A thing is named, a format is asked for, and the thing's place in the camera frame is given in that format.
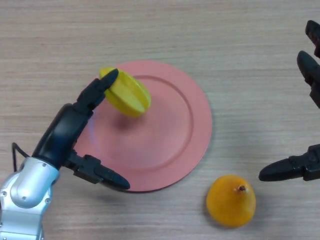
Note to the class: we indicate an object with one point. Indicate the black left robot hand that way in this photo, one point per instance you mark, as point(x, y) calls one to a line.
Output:
point(62, 132)

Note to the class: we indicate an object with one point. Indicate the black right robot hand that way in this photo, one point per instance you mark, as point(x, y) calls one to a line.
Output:
point(310, 165)

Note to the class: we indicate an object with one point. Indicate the yellow starfruit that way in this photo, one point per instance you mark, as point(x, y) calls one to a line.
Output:
point(130, 97)

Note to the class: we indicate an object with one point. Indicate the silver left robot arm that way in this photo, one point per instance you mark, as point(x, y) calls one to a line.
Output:
point(22, 195)

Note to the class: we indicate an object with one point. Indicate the pink round plate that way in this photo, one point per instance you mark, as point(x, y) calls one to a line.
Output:
point(162, 140)

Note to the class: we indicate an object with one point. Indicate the orange pear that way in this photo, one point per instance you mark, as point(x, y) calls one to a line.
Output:
point(230, 202)

